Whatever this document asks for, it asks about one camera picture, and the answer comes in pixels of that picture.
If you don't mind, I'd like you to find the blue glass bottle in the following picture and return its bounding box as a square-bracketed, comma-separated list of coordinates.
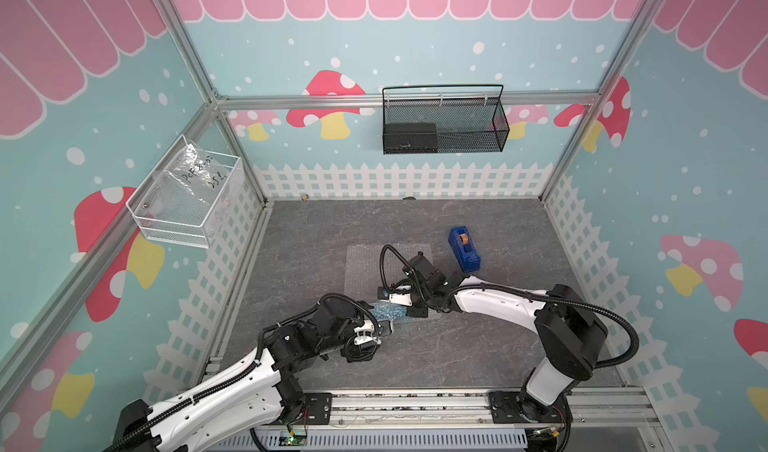
[371, 302, 415, 335]

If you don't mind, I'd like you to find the clear bubble wrap sheet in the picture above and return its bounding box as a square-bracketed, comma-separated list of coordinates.
[344, 243, 434, 333]

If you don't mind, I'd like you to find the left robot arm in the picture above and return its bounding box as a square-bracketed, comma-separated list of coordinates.
[108, 293, 393, 451]

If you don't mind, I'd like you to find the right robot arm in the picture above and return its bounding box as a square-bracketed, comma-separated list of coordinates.
[378, 245, 640, 424]

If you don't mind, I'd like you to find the blue tape dispenser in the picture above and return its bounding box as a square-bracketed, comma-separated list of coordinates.
[448, 227, 482, 273]

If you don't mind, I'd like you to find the black box in basket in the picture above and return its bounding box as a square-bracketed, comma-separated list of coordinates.
[382, 123, 438, 155]

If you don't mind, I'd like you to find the clear plastic bag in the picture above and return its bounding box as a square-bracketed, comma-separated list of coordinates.
[146, 143, 232, 225]

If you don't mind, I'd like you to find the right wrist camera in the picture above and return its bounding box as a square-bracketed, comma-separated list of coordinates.
[387, 290, 413, 307]

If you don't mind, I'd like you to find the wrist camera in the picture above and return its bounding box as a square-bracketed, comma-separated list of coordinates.
[387, 290, 413, 307]
[353, 324, 381, 348]

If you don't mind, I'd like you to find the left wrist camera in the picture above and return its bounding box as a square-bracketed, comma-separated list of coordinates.
[353, 324, 381, 348]

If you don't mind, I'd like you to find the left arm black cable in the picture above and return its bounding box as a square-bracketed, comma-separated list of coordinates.
[101, 293, 379, 452]

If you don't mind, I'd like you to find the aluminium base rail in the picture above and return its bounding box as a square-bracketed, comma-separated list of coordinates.
[161, 388, 667, 452]

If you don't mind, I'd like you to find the black wire mesh basket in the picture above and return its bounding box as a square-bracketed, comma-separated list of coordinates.
[381, 84, 510, 154]

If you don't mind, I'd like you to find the white wire mesh basket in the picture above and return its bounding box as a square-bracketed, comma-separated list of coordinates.
[126, 136, 245, 249]

